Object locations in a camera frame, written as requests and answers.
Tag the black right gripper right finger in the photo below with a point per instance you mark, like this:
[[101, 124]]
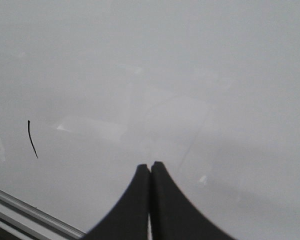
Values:
[[173, 216]]

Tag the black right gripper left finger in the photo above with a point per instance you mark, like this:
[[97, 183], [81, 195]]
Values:
[[129, 218]]

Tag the white whiteboard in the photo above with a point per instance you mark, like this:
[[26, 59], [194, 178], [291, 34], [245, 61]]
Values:
[[90, 89]]

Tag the aluminium whiteboard tray rail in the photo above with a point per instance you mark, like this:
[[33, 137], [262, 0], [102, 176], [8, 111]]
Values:
[[29, 223]]

